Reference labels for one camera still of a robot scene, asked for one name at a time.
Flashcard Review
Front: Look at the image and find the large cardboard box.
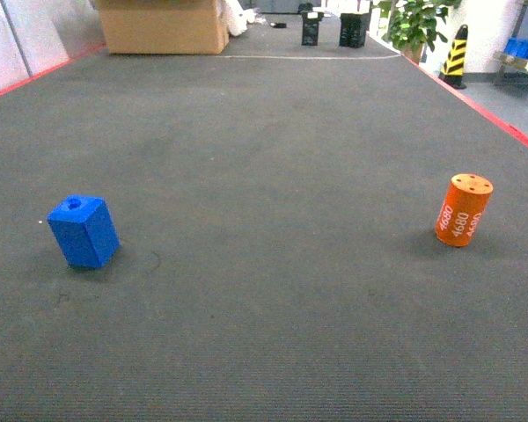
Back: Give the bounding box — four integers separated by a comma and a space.
96, 0, 229, 55

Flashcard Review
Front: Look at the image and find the black crate right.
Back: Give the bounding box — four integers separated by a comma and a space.
339, 13, 370, 48

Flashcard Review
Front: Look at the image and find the blue rectangular block part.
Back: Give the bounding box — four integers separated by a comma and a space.
47, 195, 120, 268

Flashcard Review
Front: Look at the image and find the yellow black traffic cone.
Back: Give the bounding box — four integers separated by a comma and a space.
439, 25, 468, 90

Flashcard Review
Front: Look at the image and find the black crate left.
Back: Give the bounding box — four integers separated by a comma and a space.
301, 11, 324, 47

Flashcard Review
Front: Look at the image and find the orange cylindrical cap 4680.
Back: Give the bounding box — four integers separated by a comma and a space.
435, 173, 494, 247

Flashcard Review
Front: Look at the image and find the grey floor mat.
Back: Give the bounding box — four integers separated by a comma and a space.
0, 12, 528, 422

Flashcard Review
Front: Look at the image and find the green potted plant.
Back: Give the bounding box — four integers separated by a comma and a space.
373, 0, 461, 64

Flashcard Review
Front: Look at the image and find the black crate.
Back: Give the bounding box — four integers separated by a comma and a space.
339, 13, 370, 48
301, 11, 324, 47

